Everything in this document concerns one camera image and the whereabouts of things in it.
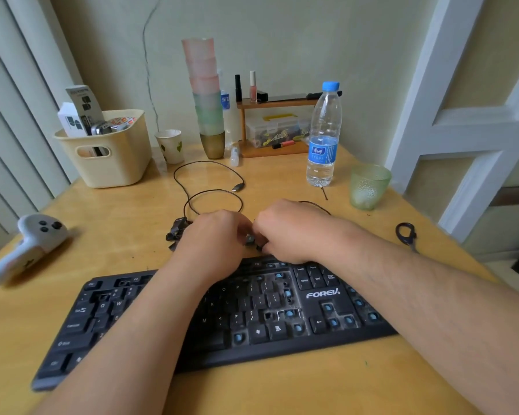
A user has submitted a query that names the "stack of coloured plastic cups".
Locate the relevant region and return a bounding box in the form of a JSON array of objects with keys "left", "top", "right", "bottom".
[{"left": 181, "top": 37, "right": 227, "bottom": 160}]

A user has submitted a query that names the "wooden desk shelf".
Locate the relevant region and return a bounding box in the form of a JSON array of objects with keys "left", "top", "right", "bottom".
[{"left": 236, "top": 97, "right": 326, "bottom": 159}]

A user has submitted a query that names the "white ribbed radiator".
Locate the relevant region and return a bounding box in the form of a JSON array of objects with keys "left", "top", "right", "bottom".
[{"left": 0, "top": 0, "right": 84, "bottom": 264}]

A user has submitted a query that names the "black wire keycap puller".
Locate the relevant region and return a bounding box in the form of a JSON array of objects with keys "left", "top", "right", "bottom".
[{"left": 395, "top": 222, "right": 419, "bottom": 254}]

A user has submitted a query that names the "white game controller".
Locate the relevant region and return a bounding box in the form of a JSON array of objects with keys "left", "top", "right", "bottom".
[{"left": 0, "top": 214, "right": 70, "bottom": 287}]

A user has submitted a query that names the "black keyboard cable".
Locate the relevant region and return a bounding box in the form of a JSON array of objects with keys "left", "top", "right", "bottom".
[{"left": 173, "top": 161, "right": 332, "bottom": 221}]

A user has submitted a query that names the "white cardboard box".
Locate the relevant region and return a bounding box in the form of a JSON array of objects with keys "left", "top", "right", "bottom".
[{"left": 57, "top": 102, "right": 90, "bottom": 139}]

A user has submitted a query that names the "cream plastic basket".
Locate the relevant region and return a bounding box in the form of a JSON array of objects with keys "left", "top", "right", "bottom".
[{"left": 53, "top": 109, "right": 152, "bottom": 189}]

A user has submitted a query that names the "person's right forearm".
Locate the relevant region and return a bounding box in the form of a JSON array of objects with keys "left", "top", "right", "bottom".
[{"left": 324, "top": 225, "right": 519, "bottom": 415}]

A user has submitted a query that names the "person's right hand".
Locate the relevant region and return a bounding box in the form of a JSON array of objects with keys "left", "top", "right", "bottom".
[{"left": 252, "top": 199, "right": 360, "bottom": 266}]

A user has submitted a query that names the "black flat device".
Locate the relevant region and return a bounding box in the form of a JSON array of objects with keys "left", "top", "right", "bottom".
[{"left": 257, "top": 91, "right": 343, "bottom": 103}]

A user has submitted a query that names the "small striped packet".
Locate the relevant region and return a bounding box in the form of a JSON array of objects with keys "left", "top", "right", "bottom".
[{"left": 91, "top": 116, "right": 138, "bottom": 135}]

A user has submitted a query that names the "white paper cup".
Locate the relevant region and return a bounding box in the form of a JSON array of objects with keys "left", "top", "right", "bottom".
[{"left": 154, "top": 129, "right": 185, "bottom": 165}]

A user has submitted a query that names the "person's left forearm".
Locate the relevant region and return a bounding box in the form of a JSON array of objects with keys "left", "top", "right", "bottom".
[{"left": 34, "top": 259, "right": 220, "bottom": 415}]

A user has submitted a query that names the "pile of black keycaps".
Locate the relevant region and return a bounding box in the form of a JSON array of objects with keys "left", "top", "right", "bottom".
[{"left": 164, "top": 217, "right": 195, "bottom": 254}]

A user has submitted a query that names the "clear plastic storage box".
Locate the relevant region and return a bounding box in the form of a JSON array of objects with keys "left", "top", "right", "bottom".
[{"left": 245, "top": 112, "right": 313, "bottom": 148}]

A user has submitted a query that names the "white plastic bottle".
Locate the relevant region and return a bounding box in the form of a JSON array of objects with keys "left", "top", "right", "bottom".
[{"left": 219, "top": 90, "right": 244, "bottom": 148}]

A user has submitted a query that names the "person's left hand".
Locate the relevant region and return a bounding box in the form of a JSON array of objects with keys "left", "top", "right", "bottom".
[{"left": 169, "top": 210, "right": 253, "bottom": 290}]

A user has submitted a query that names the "clear plastic water bottle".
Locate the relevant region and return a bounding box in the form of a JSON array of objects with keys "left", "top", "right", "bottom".
[{"left": 306, "top": 81, "right": 343, "bottom": 188}]

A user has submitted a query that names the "green glass cup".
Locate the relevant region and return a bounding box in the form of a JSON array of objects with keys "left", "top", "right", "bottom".
[{"left": 349, "top": 163, "right": 393, "bottom": 212}]

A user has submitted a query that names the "white panelled door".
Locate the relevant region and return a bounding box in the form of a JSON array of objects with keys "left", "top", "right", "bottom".
[{"left": 384, "top": 0, "right": 519, "bottom": 261}]

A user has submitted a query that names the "black computer keyboard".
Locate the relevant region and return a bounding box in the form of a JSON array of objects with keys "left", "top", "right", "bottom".
[{"left": 31, "top": 254, "right": 399, "bottom": 392}]

